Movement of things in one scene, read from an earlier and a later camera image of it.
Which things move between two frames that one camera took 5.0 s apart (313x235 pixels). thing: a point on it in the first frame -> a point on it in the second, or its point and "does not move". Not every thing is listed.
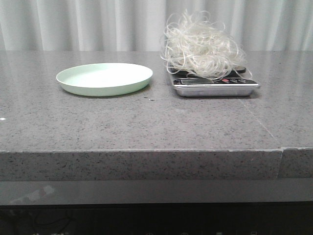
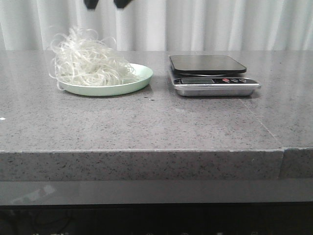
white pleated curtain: [77, 25] does not move
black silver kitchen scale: [239, 85] does not move
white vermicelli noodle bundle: [198, 44] -> [78, 56]
